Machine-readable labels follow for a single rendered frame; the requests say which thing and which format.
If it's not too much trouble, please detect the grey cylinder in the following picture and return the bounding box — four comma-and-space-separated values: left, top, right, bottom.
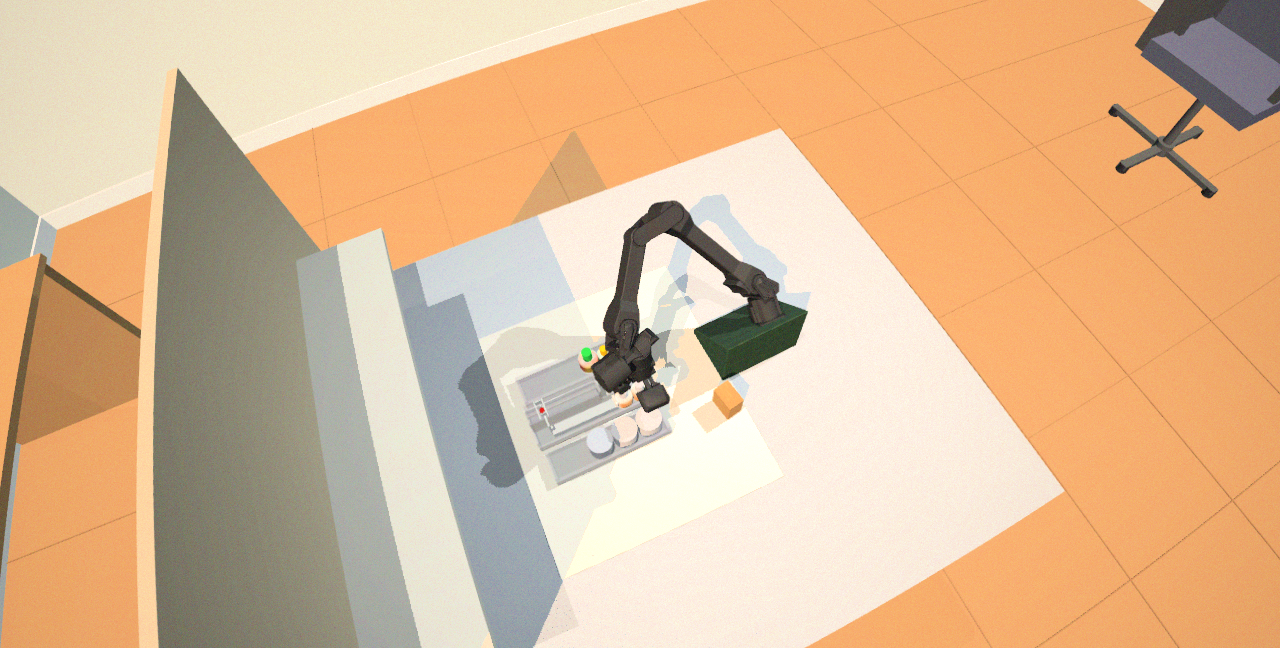
611, 417, 639, 448
588, 428, 614, 460
636, 409, 662, 437

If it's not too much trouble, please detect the brown rectangular block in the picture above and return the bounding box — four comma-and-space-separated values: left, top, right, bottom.
712, 380, 744, 420

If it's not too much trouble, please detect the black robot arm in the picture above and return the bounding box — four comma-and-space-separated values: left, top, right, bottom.
591, 200, 786, 394

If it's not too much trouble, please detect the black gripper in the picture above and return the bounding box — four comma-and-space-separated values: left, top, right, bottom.
631, 359, 669, 412

